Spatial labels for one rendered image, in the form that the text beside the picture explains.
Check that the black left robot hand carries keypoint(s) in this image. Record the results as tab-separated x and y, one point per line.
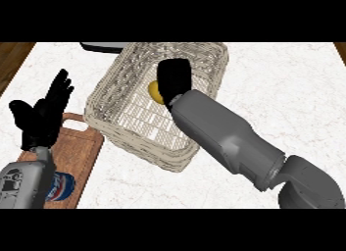
41	121

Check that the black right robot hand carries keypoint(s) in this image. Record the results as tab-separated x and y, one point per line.
174	80

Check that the yellow lemon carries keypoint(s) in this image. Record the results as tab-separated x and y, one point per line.
155	92

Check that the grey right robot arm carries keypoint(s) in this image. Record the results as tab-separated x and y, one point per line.
244	147

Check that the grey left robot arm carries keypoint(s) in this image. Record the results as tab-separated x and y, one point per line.
22	183

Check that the pale wicker basket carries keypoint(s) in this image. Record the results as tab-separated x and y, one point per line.
148	108

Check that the brown wooden cutting board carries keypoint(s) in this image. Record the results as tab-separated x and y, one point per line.
77	153

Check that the dark grey flat appliance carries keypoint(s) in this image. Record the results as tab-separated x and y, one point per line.
103	46

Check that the blue red white can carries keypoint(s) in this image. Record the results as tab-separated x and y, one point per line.
60	187

